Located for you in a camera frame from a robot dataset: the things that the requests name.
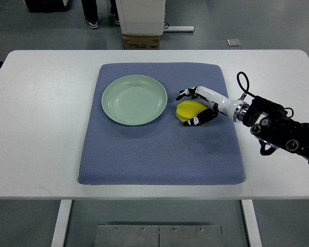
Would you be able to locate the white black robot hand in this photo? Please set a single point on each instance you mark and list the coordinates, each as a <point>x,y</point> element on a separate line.
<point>217,103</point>

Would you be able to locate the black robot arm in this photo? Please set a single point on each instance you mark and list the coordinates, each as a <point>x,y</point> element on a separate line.
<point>270,124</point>

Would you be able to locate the small grey floor plate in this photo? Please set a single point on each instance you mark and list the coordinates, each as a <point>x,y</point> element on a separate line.
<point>233,43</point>

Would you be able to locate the light green plate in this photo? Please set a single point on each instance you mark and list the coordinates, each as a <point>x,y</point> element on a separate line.
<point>134,100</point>

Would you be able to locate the blue quilted mat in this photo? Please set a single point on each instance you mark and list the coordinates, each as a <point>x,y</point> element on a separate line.
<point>164,151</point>

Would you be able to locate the white table leg right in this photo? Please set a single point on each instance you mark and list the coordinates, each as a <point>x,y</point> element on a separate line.
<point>251,223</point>

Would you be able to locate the white table leg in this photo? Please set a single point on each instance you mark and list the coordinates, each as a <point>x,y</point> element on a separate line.
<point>61,225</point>
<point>251,223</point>

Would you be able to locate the cardboard box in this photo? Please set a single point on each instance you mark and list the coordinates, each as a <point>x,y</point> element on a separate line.
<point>138,42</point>

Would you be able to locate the white cabinet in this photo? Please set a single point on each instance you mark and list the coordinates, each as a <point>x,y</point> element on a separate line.
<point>141,17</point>

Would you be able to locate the person's sneaker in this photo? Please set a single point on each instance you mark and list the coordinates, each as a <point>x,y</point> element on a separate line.
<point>92,25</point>

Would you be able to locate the person's dark trouser leg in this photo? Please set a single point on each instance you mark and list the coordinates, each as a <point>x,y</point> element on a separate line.
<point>90,10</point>

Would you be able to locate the white table leg left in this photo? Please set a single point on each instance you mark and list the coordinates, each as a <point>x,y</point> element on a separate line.
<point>61,225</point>

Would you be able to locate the black wheeled object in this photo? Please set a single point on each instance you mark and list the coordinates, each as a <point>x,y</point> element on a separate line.
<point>47,6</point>

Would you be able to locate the white floor rail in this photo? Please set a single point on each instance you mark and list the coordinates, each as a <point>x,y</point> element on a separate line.
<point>179,29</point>

